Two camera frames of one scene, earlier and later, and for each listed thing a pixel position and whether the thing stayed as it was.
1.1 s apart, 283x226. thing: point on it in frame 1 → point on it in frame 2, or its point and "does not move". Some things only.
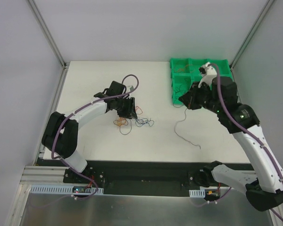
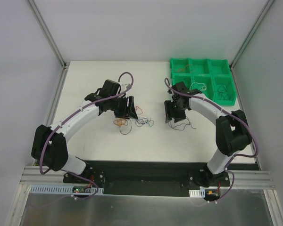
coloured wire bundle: x=139 y=122 → x=125 y=124
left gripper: x=129 y=107 does not move
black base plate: x=138 y=177 does not move
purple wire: x=180 y=136 → x=180 y=126
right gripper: x=191 y=99 → x=173 y=110
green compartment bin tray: x=185 y=71 does not move
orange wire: x=178 y=70 does not move
